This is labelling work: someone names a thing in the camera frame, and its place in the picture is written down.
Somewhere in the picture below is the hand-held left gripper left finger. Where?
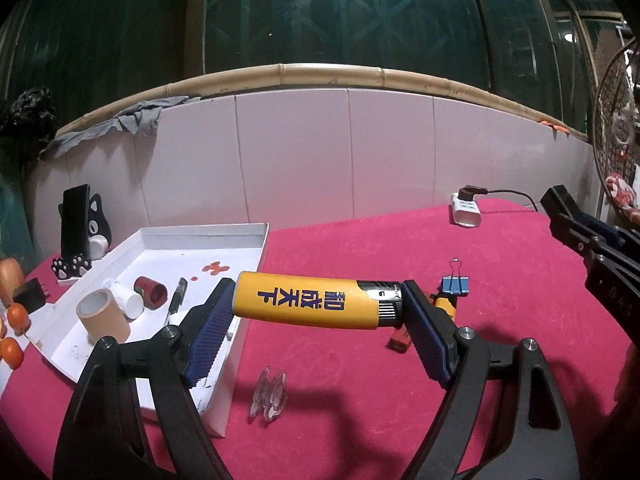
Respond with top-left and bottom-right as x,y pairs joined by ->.
52,277 -> 236,480

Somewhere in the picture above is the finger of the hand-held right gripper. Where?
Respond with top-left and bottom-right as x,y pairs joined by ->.
539,185 -> 640,261
549,217 -> 640,346

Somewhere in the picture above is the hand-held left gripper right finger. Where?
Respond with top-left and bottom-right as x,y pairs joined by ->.
400,279 -> 581,480

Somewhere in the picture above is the black pen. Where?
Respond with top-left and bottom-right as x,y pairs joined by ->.
164,277 -> 188,328

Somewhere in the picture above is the blue binder clip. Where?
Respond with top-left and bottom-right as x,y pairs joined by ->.
440,258 -> 472,297

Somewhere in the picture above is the small red jar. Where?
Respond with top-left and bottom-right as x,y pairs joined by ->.
132,276 -> 168,307

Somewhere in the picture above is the white pill bottle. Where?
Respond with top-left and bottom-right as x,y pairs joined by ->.
104,278 -> 145,320

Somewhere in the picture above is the white cardboard tray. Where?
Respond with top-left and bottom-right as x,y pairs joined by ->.
27,222 -> 271,438

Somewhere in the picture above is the yellow lighter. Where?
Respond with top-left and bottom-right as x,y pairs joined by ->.
234,271 -> 407,332

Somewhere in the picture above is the brown tape roll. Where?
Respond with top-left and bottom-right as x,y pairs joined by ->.
76,288 -> 132,345

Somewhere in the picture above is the small orange black gadget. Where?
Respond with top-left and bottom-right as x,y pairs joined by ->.
431,296 -> 458,321

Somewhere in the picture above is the red white patterned cloth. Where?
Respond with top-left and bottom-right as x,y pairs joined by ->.
604,172 -> 640,226

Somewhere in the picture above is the clear acrylic charm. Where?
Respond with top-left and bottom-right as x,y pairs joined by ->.
248,366 -> 289,423

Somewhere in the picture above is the red tablecloth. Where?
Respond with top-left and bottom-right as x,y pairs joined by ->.
0,197 -> 640,480

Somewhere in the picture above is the white power strip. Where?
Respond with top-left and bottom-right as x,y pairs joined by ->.
450,192 -> 483,228

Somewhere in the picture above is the black cat phone stand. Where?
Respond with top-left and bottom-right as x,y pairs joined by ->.
51,192 -> 113,288

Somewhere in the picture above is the black smartphone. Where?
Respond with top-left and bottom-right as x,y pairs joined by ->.
60,184 -> 93,263

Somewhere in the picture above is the black charger adapter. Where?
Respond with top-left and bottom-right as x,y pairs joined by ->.
12,279 -> 51,317

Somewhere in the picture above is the whole tangerine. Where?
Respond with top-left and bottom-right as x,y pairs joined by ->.
6,304 -> 31,333

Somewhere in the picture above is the partly peeled tangerine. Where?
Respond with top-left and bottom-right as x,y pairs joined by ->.
0,337 -> 25,368

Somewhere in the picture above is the red apple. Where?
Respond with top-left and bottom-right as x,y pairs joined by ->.
0,257 -> 26,306

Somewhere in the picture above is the teal printed cloth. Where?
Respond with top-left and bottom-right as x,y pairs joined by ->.
0,160 -> 36,271

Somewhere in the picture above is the grey cloth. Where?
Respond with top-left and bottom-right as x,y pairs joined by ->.
42,95 -> 203,161

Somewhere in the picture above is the black plastic bag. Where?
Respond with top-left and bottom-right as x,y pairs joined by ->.
0,86 -> 58,161

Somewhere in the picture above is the window with metal grille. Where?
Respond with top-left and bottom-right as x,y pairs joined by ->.
190,0 -> 591,91

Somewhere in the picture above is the black power cable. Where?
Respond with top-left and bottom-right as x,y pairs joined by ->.
487,189 -> 541,213

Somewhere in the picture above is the wire fan guard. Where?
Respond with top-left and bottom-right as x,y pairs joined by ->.
592,35 -> 640,226

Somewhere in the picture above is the bamboo rail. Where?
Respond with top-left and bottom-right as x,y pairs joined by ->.
52,62 -> 591,143

